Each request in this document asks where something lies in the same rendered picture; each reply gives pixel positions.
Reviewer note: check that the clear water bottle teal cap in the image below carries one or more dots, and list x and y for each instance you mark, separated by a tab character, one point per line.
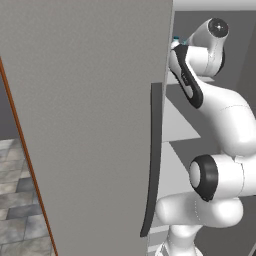
175	43

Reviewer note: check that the grey freezer door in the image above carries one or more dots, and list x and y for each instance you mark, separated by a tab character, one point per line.
83	116

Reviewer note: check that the grey fridge cabinet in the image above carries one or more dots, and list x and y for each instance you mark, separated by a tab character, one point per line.
240	50

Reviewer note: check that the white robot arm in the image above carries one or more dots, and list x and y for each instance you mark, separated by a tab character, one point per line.
230	120

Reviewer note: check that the brown wooden panel edge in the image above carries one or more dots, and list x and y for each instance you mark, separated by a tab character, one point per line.
30	166

